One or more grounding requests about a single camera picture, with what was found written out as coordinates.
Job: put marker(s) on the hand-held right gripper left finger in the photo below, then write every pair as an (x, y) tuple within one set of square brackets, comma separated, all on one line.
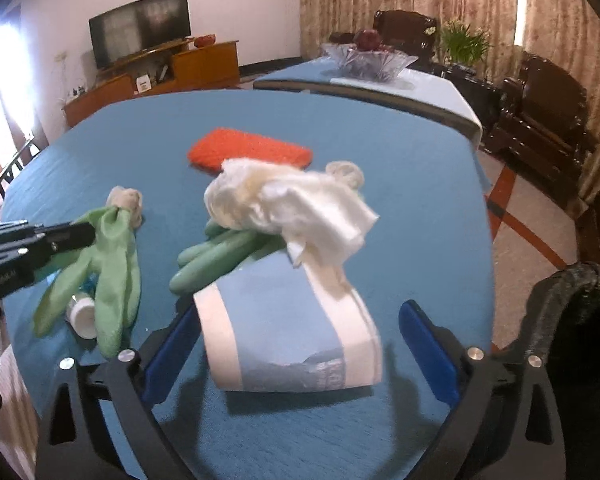
[(166, 360)]

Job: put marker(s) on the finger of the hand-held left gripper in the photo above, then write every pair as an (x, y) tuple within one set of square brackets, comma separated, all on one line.
[(67, 236)]

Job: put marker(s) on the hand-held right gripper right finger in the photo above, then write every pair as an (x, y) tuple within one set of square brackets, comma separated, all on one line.
[(430, 355)]

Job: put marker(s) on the green glove beige cuff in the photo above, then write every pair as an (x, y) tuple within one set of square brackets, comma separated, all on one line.
[(112, 270)]

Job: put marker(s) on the blue white paper cup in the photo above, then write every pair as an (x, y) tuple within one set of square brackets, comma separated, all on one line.
[(280, 320)]

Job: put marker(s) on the black bagged waste bin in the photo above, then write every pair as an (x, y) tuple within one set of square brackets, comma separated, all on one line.
[(555, 290)]

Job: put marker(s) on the small white plastic bottle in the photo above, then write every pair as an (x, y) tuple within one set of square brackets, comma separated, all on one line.
[(82, 317)]

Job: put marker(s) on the green rubber glove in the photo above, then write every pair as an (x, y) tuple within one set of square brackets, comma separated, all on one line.
[(205, 265)]

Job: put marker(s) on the small white box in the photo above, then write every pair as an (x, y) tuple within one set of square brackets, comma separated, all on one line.
[(144, 84)]

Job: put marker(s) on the crumpled white tissue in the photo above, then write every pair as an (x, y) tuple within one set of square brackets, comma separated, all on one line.
[(305, 210)]

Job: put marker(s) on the orange foam fruit net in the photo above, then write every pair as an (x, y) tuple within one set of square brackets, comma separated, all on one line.
[(240, 147)]

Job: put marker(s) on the clear plastic wrapper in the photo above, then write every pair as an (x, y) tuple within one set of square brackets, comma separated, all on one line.
[(347, 174)]

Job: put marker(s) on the wooden television cabinet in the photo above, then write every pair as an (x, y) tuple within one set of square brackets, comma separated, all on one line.
[(205, 62)]

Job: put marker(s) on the black flat screen television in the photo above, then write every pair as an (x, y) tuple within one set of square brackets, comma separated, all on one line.
[(140, 25)]

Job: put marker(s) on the small red bowl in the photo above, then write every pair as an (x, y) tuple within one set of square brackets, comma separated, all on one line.
[(204, 41)]

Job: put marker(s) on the dark wooden side table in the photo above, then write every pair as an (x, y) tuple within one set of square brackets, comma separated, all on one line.
[(475, 95)]

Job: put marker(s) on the dark wooden armchair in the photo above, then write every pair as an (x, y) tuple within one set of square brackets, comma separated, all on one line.
[(405, 22), (545, 100)]

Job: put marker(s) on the light blue table cloth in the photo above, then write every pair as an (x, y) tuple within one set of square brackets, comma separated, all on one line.
[(300, 72)]

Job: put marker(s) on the glass fruit bowl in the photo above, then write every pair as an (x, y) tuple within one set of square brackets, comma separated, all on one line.
[(370, 66)]

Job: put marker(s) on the green potted plant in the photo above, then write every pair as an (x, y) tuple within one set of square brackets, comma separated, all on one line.
[(462, 40)]

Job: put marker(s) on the red apple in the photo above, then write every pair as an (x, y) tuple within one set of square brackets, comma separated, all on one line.
[(367, 40)]

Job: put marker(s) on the floral beige curtain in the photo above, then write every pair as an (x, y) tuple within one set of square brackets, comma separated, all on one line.
[(340, 0)]

